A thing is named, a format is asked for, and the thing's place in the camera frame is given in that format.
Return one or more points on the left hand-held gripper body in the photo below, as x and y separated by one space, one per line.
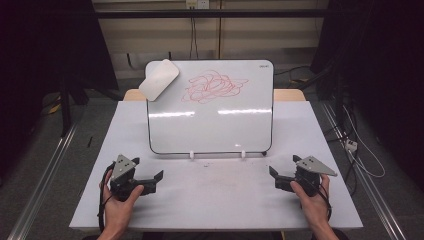
122 176

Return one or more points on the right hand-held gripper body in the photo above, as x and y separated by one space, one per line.
310 175

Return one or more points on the white whiteboard eraser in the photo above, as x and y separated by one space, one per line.
159 80

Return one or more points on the white whiteboard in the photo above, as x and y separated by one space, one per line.
213 126

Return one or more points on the person's right hand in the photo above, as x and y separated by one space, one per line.
311 208

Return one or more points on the person's left hand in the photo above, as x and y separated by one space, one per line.
117 210

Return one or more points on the white whiteboard support clip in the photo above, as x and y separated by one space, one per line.
243 154
191 155

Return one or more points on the black marker pen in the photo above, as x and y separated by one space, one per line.
89 141

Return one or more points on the black metal stand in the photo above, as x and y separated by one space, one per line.
65 110

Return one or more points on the black curtain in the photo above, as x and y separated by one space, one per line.
376 66
43 66

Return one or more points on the black horizontal metal bar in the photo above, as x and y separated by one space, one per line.
206 13

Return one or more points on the aluminium floor rail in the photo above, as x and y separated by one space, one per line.
366 186
41 186

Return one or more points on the white wall socket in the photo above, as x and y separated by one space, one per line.
197 3

